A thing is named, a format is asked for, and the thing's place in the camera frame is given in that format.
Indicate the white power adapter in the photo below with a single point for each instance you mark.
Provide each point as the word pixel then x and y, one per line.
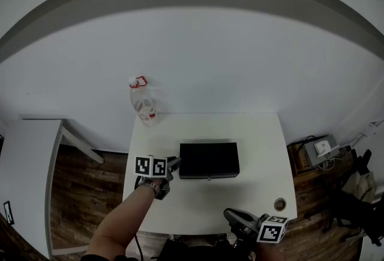
pixel 371 129

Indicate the black office chair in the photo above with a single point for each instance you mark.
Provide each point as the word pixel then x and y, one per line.
pixel 360 214

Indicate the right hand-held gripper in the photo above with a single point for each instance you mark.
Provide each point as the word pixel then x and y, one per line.
pixel 271 231

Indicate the clear plastic bottle red label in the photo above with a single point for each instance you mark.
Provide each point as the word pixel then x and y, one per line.
pixel 144 103

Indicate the white side table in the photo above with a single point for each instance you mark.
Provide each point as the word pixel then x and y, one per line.
pixel 27 163

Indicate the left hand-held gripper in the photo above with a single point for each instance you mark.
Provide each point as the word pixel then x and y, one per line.
pixel 150 165

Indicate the beige bag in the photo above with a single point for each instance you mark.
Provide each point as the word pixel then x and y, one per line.
pixel 361 184

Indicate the person's left forearm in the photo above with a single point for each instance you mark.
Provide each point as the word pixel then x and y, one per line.
pixel 120 223

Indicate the silver wristwatch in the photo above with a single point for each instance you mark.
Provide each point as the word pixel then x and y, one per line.
pixel 151 184

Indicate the person's dark clothing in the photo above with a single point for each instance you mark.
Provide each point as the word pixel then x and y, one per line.
pixel 195 250

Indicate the white router device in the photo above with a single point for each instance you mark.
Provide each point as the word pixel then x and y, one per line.
pixel 322 145

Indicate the black rectangular box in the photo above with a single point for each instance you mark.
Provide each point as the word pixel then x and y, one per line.
pixel 208 157

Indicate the black and white tag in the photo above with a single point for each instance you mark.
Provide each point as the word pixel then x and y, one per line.
pixel 8 212

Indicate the grey box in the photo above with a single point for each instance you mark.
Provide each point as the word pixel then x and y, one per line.
pixel 309 156

